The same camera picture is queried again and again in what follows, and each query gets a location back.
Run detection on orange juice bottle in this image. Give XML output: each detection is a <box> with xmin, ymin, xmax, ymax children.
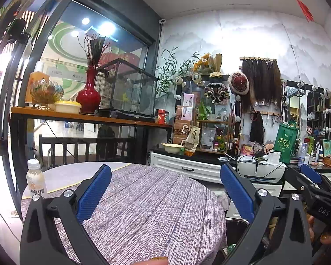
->
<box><xmin>26</xmin><ymin>159</ymin><xmax>49</xmax><ymax>199</ymax></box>

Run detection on glass lotus ornament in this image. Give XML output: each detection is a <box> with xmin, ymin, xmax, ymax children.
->
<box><xmin>30</xmin><ymin>79</ymin><xmax>64</xmax><ymax>109</ymax></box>

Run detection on black wooden railing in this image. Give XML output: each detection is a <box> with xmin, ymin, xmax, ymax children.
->
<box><xmin>39</xmin><ymin>134</ymin><xmax>135</xmax><ymax>169</ymax></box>

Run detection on person's right hand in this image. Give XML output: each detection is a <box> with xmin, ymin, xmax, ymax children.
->
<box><xmin>309</xmin><ymin>218</ymin><xmax>331</xmax><ymax>265</ymax></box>

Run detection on cream basin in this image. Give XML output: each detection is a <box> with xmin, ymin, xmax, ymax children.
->
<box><xmin>161</xmin><ymin>143</ymin><xmax>184</xmax><ymax>154</ymax></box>

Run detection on red hanging ornament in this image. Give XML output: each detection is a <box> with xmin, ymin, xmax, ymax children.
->
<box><xmin>281</xmin><ymin>0</ymin><xmax>313</xmax><ymax>23</ymax></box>

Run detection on person's left hand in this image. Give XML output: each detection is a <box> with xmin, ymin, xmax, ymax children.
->
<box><xmin>132</xmin><ymin>256</ymin><xmax>169</xmax><ymax>265</ymax></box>

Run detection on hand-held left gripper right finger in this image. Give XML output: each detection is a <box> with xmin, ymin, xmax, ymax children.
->
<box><xmin>220</xmin><ymin>163</ymin><xmax>312</xmax><ymax>265</ymax></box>

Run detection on glass terrarium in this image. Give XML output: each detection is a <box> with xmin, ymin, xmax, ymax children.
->
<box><xmin>95</xmin><ymin>58</ymin><xmax>158</xmax><ymax>118</ymax></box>

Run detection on white cabinet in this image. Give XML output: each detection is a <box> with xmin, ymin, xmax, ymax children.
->
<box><xmin>150</xmin><ymin>149</ymin><xmax>239</xmax><ymax>184</ymax></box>

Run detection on green tote bag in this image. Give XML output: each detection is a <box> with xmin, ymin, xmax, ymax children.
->
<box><xmin>274</xmin><ymin>123</ymin><xmax>299</xmax><ymax>164</ymax></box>

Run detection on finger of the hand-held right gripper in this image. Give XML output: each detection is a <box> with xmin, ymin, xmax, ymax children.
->
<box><xmin>284</xmin><ymin>167</ymin><xmax>319</xmax><ymax>199</ymax></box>
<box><xmin>300</xmin><ymin>163</ymin><xmax>331</xmax><ymax>191</ymax></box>

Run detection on green bamboo leaves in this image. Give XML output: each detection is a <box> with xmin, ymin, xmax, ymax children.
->
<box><xmin>156</xmin><ymin>47</ymin><xmax>200</xmax><ymax>97</ymax></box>

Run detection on red ceramic vase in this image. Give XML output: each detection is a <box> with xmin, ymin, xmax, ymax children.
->
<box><xmin>76</xmin><ymin>68</ymin><xmax>101</xmax><ymax>114</ymax></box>

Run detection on brown cardboard boxes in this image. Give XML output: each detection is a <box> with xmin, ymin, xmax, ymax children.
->
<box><xmin>173</xmin><ymin>105</ymin><xmax>192</xmax><ymax>144</ymax></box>

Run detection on black mounted device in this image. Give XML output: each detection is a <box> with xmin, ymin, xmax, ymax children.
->
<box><xmin>0</xmin><ymin>18</ymin><xmax>31</xmax><ymax>75</ymax></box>

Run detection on grey foil pouch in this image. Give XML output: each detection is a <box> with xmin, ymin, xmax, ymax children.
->
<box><xmin>201</xmin><ymin>127</ymin><xmax>217</xmax><ymax>151</ymax></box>

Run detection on grey umbrella handle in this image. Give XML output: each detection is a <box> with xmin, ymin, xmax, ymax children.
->
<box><xmin>47</xmin><ymin>148</ymin><xmax>56</xmax><ymax>169</ymax></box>

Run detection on wooden shelf black frame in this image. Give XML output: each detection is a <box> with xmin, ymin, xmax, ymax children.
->
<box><xmin>10</xmin><ymin>107</ymin><xmax>174</xmax><ymax>166</ymax></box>

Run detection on yellow dried flower bouquet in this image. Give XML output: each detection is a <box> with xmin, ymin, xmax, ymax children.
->
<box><xmin>193</xmin><ymin>52</ymin><xmax>224</xmax><ymax>76</ymax></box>

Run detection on hanging hair extensions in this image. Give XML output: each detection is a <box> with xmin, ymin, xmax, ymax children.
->
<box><xmin>239</xmin><ymin>57</ymin><xmax>282</xmax><ymax>107</ymax></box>

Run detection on beige snack pouch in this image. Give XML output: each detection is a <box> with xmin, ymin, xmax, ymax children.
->
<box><xmin>184</xmin><ymin>126</ymin><xmax>201</xmax><ymax>156</ymax></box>

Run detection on clear water bottle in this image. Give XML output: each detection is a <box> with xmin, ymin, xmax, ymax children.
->
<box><xmin>298</xmin><ymin>141</ymin><xmax>306</xmax><ymax>167</ymax></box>

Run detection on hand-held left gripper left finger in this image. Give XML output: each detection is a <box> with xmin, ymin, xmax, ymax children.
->
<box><xmin>20</xmin><ymin>164</ymin><xmax>112</xmax><ymax>265</ymax></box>

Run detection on white printer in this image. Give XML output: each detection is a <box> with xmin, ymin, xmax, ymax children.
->
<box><xmin>236</xmin><ymin>152</ymin><xmax>288</xmax><ymax>183</ymax></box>

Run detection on opera mask ornament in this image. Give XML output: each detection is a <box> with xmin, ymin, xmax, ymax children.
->
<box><xmin>204</xmin><ymin>82</ymin><xmax>229</xmax><ymax>105</ymax></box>

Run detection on round red hat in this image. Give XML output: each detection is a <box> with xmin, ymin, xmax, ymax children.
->
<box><xmin>228</xmin><ymin>72</ymin><xmax>250</xmax><ymax>94</ymax></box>

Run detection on dried branches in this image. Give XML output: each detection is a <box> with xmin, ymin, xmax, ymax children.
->
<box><xmin>77</xmin><ymin>33</ymin><xmax>111</xmax><ymax>69</ymax></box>

